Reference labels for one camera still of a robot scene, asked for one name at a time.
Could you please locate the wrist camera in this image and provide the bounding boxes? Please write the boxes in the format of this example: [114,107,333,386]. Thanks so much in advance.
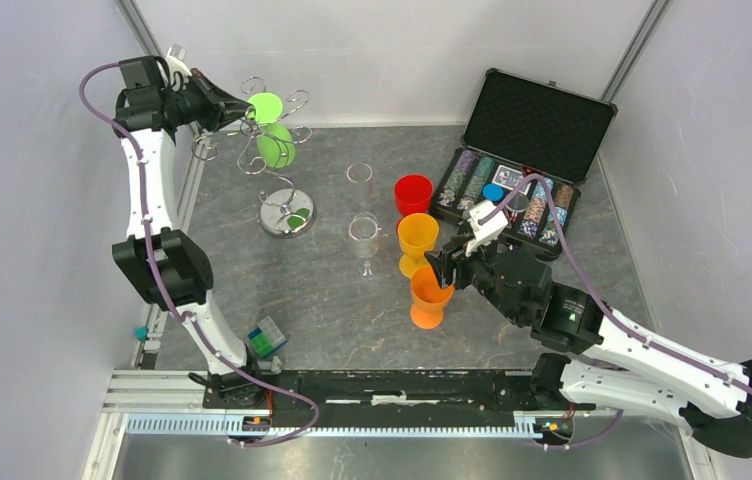
[164,44,192,82]
[464,200,509,257]

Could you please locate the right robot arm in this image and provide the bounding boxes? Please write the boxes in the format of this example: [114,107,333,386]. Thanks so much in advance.
[424,236,752,458]

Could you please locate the red plastic wine glass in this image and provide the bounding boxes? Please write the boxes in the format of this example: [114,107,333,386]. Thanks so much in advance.
[394,174,434,217]

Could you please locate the yellow plastic wine glass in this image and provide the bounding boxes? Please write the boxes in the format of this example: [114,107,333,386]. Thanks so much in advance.
[397,213,440,279]

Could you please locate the clear wine glass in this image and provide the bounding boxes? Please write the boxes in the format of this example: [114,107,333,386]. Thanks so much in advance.
[347,212,381,278]

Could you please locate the coloured toy brick block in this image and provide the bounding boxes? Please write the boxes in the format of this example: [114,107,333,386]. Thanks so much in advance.
[248,316,288,359]

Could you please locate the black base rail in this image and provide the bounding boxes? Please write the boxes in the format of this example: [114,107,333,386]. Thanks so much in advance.
[104,368,702,443]

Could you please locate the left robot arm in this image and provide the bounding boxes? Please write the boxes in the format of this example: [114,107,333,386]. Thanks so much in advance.
[112,56,268,408]

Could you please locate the chrome wine glass rack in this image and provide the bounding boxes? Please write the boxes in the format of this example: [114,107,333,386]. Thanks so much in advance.
[225,76,317,239]

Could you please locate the clear flute glass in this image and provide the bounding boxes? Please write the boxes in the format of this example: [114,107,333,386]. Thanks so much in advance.
[346,162,379,226]

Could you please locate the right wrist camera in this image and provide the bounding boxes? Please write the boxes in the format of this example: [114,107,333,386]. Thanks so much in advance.
[464,200,509,257]

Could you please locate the orange plastic wine glass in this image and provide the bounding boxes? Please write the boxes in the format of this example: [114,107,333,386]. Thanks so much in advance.
[410,267,455,329]

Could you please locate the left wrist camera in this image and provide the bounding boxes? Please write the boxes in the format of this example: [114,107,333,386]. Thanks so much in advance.
[164,44,192,82]

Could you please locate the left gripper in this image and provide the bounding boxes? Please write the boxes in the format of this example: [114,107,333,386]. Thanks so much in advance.
[160,70,254,134]

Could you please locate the green plastic wine glass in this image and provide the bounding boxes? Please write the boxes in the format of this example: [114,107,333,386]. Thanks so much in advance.
[248,92,296,169]

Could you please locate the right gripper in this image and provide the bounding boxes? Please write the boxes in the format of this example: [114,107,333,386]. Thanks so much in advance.
[423,230,524,325]

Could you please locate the black poker chip case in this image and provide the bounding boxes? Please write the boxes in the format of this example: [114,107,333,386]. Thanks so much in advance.
[429,68,618,261]

